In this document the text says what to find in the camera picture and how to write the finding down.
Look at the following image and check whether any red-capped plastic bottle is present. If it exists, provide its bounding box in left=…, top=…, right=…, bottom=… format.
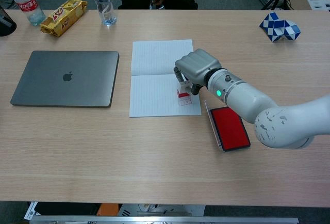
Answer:
left=6, top=0, right=47, bottom=26

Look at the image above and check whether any grey closed laptop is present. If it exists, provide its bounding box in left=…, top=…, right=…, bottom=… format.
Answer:
left=10, top=50, right=120, bottom=109

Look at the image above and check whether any blue white snake puzzle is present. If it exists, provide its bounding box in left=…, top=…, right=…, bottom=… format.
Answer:
left=259, top=12, right=302, bottom=43

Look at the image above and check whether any black curved object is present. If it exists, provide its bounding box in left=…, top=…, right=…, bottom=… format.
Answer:
left=0, top=4, right=18, bottom=37

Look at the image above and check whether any orange object under table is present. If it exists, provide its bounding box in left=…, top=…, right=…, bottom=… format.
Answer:
left=97, top=203, right=120, bottom=216

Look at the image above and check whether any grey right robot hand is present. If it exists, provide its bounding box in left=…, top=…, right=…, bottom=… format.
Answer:
left=173, top=49, right=222, bottom=96

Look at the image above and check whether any red ink pad case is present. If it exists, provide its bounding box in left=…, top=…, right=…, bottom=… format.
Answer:
left=204, top=100, right=251, bottom=153

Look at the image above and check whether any clear water bottle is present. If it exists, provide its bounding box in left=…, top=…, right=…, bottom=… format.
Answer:
left=89, top=0, right=118, bottom=27

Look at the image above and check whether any white printed label sheet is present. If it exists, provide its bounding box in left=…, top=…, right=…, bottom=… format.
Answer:
left=24, top=201, right=41, bottom=221

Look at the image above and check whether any red and white stamp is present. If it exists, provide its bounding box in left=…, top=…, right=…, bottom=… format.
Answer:
left=176, top=81, right=192, bottom=99

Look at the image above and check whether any white lined paper sheet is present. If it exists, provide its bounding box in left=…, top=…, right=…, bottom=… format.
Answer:
left=129, top=39, right=202, bottom=118

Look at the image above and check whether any gold snack package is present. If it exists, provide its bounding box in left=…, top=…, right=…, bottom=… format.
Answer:
left=40, top=0, right=88, bottom=38

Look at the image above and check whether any aluminium rail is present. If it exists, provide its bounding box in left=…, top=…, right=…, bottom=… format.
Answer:
left=29, top=215, right=300, bottom=224

